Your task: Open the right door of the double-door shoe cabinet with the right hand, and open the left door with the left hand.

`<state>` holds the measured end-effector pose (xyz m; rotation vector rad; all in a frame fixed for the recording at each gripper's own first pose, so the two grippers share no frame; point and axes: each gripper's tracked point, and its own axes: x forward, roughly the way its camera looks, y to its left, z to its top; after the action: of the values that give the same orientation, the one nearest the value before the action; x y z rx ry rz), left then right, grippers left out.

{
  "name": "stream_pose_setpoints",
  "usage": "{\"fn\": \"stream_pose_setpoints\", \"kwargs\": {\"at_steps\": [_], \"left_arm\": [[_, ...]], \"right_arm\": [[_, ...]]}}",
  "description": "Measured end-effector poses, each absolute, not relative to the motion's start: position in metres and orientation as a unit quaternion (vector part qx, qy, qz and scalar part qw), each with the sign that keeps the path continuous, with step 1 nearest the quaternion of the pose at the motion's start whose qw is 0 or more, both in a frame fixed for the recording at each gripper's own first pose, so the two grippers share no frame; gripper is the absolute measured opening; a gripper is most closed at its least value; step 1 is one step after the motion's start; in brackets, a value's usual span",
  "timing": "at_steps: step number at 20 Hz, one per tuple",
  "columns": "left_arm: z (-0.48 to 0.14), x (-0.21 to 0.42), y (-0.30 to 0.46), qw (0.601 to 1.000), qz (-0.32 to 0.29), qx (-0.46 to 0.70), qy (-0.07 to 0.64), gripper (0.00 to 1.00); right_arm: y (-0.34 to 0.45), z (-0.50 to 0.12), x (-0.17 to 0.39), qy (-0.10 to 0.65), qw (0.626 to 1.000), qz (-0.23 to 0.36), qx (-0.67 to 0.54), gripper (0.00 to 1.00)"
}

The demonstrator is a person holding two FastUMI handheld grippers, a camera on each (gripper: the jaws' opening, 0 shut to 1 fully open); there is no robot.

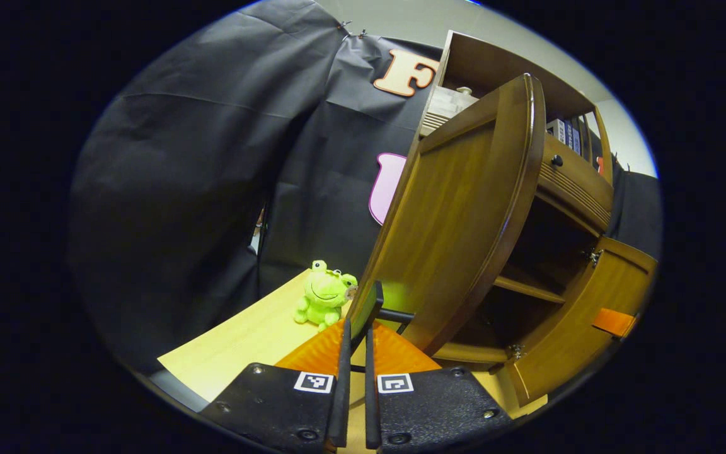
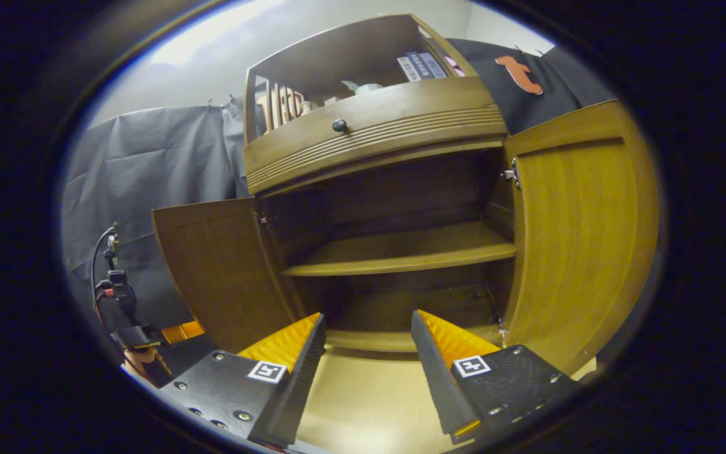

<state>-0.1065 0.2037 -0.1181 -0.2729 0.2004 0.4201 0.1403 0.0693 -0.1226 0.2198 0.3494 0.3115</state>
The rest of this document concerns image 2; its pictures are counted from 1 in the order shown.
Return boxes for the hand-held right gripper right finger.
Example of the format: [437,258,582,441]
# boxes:
[410,309,581,445]

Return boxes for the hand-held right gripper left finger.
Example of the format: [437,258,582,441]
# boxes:
[160,312,327,450]

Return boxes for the wooden shoe cabinet door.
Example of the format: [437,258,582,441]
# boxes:
[152,197,307,354]
[502,100,661,376]

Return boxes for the wooden double-door shoe cabinet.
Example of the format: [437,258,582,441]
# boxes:
[152,14,661,376]

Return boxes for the wooden cabinet inner shelf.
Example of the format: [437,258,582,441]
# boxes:
[282,221,518,278]

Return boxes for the wooden cabinet drawer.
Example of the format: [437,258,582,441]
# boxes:
[243,77,509,196]

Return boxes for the black backdrop cloth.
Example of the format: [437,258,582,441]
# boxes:
[60,38,616,329]

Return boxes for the light blue book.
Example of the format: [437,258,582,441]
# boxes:
[420,52,449,79]

